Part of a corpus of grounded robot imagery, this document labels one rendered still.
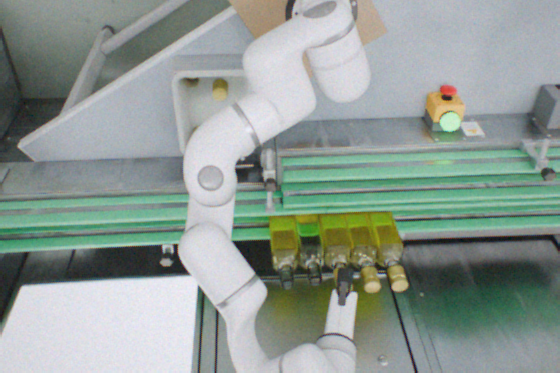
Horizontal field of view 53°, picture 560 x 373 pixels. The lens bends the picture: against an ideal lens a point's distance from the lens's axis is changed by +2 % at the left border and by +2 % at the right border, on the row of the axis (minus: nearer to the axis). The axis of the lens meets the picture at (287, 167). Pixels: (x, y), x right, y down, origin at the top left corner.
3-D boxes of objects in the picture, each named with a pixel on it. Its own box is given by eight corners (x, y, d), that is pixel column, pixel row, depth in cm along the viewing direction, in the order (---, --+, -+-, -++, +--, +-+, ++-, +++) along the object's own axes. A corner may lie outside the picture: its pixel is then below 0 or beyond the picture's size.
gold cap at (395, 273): (386, 276, 120) (390, 292, 116) (387, 265, 118) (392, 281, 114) (402, 275, 120) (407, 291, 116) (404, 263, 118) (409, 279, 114)
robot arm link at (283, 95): (247, 132, 102) (209, 56, 92) (357, 68, 105) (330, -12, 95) (266, 154, 94) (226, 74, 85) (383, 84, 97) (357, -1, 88)
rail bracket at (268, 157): (262, 190, 133) (264, 226, 123) (260, 132, 123) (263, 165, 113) (274, 190, 133) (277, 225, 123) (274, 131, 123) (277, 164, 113)
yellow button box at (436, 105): (422, 115, 140) (431, 131, 134) (427, 89, 135) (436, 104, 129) (450, 114, 140) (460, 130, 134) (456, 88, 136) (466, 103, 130)
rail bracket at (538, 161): (514, 147, 132) (539, 182, 121) (522, 120, 128) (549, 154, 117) (531, 146, 132) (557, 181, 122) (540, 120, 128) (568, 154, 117)
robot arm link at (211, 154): (234, 110, 102) (165, 149, 100) (234, 94, 89) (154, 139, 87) (273, 173, 102) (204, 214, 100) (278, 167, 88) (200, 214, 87)
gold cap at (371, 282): (359, 277, 119) (363, 293, 116) (360, 266, 117) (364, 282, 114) (375, 277, 119) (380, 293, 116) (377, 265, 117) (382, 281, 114)
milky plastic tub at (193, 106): (183, 138, 138) (181, 159, 131) (173, 55, 124) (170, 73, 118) (254, 136, 139) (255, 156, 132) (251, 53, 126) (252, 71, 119)
